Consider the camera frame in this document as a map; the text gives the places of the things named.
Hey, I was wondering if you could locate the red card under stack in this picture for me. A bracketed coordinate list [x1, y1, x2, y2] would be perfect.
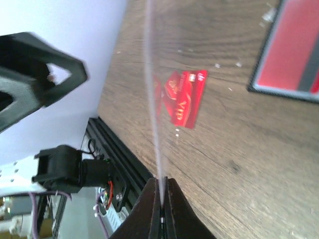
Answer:
[153, 76, 162, 119]

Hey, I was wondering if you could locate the black aluminium frame rail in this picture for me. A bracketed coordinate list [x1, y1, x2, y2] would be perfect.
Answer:
[86, 118, 153, 212]

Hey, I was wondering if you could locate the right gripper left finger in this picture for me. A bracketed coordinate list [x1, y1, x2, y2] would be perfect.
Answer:
[110, 178, 160, 239]

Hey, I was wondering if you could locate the red magnetic stripe card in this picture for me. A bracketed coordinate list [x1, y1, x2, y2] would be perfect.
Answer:
[256, 0, 319, 95]

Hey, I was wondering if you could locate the red VIP card overlapped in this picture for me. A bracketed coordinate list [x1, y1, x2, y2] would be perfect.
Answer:
[161, 70, 208, 129]

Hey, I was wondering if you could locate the red VIP card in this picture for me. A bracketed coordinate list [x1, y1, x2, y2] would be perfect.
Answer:
[144, 0, 168, 202]

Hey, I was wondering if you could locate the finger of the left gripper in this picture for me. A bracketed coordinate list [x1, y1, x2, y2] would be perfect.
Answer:
[0, 67, 44, 132]
[0, 32, 88, 106]

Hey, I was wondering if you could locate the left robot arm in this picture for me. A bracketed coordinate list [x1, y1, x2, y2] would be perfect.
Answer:
[0, 32, 128, 211]

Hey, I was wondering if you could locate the black leather card holder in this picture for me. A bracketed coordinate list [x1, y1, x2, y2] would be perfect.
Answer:
[246, 0, 319, 104]

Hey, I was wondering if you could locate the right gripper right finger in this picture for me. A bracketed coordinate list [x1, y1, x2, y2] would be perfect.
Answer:
[163, 178, 216, 239]

